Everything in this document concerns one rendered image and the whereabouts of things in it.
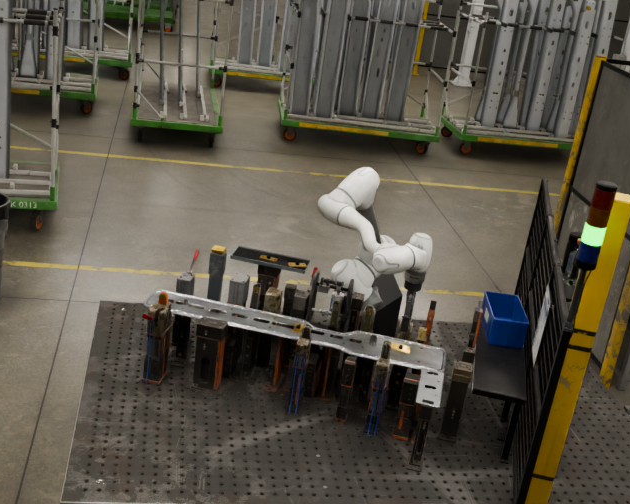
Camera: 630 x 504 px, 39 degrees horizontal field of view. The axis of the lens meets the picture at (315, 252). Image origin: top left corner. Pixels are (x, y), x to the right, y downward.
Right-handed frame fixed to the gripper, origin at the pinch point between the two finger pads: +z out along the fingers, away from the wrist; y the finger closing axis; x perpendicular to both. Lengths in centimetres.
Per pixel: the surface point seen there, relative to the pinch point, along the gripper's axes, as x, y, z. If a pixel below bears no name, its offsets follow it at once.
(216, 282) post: -94, -30, 15
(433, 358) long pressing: 14.9, 1.2, 13.8
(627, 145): 113, -236, -42
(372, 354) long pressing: -11.2, 9.5, 13.8
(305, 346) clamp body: -39.0, 22.0, 10.1
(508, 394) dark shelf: 47, 24, 11
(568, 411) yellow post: 66, 53, -4
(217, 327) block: -78, 21, 11
